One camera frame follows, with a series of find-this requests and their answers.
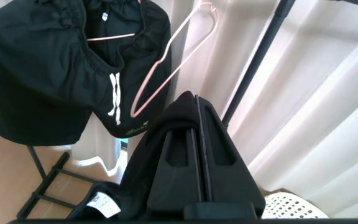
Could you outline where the black clothes rack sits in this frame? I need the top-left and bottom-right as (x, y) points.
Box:
(16, 0), (358, 220)

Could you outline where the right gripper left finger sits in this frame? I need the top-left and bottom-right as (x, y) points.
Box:
(146, 127), (203, 219)

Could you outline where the black garment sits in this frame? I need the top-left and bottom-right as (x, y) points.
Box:
(67, 90), (199, 220)
(0, 0), (173, 147)

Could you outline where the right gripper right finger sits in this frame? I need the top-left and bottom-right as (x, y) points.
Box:
(194, 95), (267, 219)

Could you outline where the white laundry basket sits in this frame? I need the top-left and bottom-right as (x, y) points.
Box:
(261, 192), (331, 220)

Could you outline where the pink clothes hanger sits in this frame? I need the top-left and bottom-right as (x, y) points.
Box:
(86, 0), (143, 42)
(130, 1), (220, 119)

